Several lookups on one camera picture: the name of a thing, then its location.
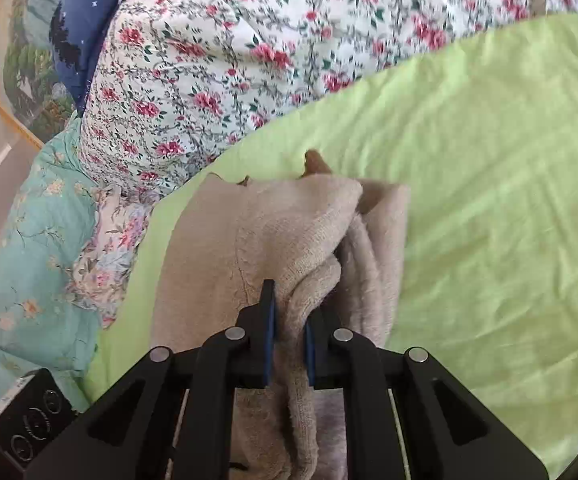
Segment beige knitted sweater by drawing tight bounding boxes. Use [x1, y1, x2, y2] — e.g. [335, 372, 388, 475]
[150, 149, 411, 480]

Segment white quilt with pink flowers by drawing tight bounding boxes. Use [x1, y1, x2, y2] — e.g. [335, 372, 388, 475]
[76, 0, 578, 196]

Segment navy blue starry blanket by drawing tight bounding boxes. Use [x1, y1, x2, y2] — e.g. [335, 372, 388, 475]
[49, 0, 162, 111]

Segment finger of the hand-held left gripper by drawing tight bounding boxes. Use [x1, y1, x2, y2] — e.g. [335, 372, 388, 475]
[303, 305, 550, 480]
[24, 279, 277, 480]

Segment framed landscape painting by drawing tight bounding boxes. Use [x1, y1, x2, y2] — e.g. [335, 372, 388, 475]
[0, 0, 77, 151]

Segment teal floral bed cover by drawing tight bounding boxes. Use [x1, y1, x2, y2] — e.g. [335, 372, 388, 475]
[0, 110, 102, 401]

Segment pastel floral ruffled pillow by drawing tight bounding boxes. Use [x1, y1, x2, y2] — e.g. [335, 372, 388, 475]
[66, 185, 157, 328]

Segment light green bed sheet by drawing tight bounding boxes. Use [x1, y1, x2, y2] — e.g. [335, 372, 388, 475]
[81, 12, 578, 478]

